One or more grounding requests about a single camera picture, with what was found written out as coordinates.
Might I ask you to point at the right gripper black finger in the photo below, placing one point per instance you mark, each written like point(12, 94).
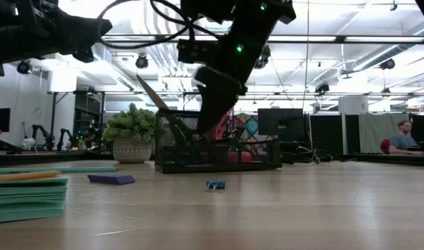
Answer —
point(215, 100)

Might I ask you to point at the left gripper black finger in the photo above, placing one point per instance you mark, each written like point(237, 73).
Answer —
point(83, 31)

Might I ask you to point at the purple eraser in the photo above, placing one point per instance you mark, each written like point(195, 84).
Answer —
point(111, 179)

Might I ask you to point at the teal pencil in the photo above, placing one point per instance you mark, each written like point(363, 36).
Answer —
point(52, 169)

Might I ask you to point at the yellow pencil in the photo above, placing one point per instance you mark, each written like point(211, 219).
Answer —
point(24, 176)

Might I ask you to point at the teal sticky note pad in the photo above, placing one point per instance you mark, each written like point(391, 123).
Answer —
point(24, 199)

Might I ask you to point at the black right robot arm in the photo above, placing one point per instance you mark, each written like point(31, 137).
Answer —
point(253, 17)

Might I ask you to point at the black background robot arm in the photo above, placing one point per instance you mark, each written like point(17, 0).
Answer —
point(64, 137)
point(41, 133)

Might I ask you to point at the black mesh desk organizer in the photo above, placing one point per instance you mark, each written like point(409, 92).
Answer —
point(215, 156)

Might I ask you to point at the black computer monitor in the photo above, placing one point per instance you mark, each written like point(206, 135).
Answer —
point(279, 123)

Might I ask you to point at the small blue binder clip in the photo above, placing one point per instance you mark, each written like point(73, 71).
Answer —
point(215, 184)

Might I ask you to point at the green potted succulent plant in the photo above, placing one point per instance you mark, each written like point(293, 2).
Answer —
point(132, 139)

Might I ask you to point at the black room divider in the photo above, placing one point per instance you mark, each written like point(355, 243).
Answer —
point(325, 133)

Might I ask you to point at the green room divider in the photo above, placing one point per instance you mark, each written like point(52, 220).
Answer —
point(379, 132)

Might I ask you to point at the red chair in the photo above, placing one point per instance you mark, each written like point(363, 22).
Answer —
point(384, 146)

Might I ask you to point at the person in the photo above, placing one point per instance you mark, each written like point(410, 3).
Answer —
point(403, 139)

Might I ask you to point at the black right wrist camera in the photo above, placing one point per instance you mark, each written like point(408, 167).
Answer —
point(196, 51)

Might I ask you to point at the black aluminium table frame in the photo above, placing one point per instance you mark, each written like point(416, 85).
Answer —
point(41, 158)

